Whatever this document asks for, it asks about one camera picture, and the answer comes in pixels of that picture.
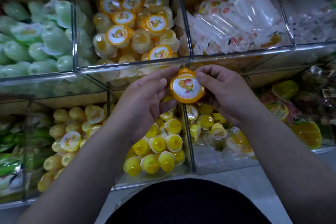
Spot pile of clear packets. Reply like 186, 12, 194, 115
176, 0, 292, 56

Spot pile of yellow jelly cups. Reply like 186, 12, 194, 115
123, 95, 187, 177

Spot pile of pale yellow jelly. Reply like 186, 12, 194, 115
37, 105, 108, 193

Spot person's left forearm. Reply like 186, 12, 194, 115
16, 121, 145, 224

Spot single orange-lid jelly cup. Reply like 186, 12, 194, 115
169, 67, 205, 104

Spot pile of green jelly cups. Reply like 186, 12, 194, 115
0, 0, 92, 80

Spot pile of white jelly sticks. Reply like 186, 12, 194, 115
283, 0, 336, 46

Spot person's right hand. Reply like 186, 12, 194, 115
194, 64, 266, 126

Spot black shirt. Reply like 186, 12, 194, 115
105, 178, 273, 224

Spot pile of orange-lid jelly cups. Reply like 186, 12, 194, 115
92, 0, 182, 83

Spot pile of brown snack packets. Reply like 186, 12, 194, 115
302, 64, 336, 127

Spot green juice pouches pile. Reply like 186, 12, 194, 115
0, 113, 53, 203

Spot person's left hand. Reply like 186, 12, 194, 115
110, 66, 180, 146

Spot pile of pastel jelly cups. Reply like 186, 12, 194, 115
184, 103, 255, 158

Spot person's right forearm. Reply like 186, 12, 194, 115
241, 108, 336, 224

